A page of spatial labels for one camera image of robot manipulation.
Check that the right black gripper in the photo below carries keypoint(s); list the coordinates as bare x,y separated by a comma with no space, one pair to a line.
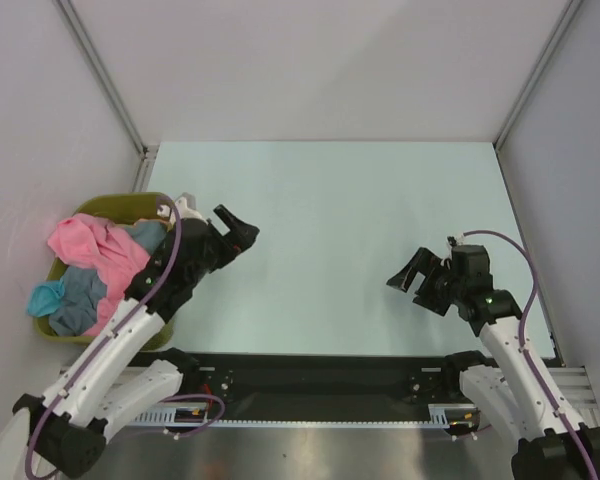
429,265

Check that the pink t shirt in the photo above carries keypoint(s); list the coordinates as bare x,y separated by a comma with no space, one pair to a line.
105,250

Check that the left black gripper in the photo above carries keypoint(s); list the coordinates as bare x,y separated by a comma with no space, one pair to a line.
229,248

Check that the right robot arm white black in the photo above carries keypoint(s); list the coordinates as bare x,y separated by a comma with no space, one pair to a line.
547,437

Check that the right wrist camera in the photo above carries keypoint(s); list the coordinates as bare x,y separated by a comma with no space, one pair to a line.
468,260

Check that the left aluminium frame post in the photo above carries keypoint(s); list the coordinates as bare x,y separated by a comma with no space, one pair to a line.
93,60

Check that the olive green plastic bin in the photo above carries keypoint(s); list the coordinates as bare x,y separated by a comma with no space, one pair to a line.
97,250

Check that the grey blue t shirt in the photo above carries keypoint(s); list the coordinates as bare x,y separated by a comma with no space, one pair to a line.
80,300

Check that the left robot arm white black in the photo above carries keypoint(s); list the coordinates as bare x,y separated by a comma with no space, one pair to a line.
73,421

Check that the right aluminium frame post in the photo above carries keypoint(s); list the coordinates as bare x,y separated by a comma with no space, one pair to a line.
538,70

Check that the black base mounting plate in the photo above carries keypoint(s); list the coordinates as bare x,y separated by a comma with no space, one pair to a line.
249,382

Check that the aluminium frame post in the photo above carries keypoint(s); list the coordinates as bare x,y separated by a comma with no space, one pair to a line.
538,70
93,60

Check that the white slotted cable duct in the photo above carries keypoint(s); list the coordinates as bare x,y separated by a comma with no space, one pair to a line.
431,416

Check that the turquoise t shirt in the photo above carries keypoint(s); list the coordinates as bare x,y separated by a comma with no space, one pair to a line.
46,298

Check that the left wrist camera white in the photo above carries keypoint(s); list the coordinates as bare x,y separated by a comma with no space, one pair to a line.
185,205

